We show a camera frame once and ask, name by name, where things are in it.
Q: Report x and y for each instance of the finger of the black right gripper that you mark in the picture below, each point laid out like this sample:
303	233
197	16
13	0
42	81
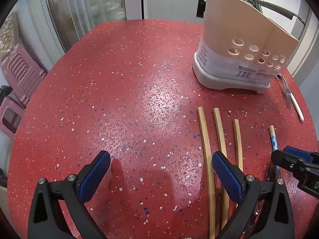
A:
286	161
299	153

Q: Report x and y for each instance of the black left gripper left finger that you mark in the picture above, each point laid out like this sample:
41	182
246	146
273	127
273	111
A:
46	219

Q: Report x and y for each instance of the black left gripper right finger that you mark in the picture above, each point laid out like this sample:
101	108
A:
275	219

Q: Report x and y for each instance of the blue patterned wooden chopstick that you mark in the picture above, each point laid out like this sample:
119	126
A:
274	144

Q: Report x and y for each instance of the plain wooden chopstick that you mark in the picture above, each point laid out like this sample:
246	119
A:
222	147
209	172
238	141

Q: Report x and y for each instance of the black-handled dark spoon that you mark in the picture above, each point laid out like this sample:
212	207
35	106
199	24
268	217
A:
257	208

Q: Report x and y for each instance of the steel fork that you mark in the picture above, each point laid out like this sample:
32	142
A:
286	90

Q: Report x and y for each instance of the pink white cutlery holder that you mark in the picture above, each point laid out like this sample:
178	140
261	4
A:
240	47

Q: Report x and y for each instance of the pink plastic stool stack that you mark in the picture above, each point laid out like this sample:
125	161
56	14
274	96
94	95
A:
24	76

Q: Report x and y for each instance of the built-in black oven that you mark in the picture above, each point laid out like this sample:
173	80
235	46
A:
201	8

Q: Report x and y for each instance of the white-handled steel spoon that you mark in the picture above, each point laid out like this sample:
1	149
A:
297	108

